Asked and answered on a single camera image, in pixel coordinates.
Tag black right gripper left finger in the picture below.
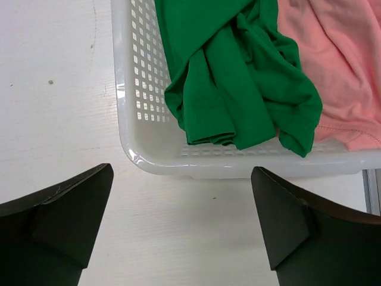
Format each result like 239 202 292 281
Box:
1 163 114 285

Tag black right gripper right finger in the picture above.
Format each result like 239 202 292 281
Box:
251 167 380 285

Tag green t shirt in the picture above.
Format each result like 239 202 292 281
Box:
155 1 323 157

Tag white plastic basket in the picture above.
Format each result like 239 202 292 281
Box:
111 1 380 179

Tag pink t shirt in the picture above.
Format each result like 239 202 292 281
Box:
278 1 380 151

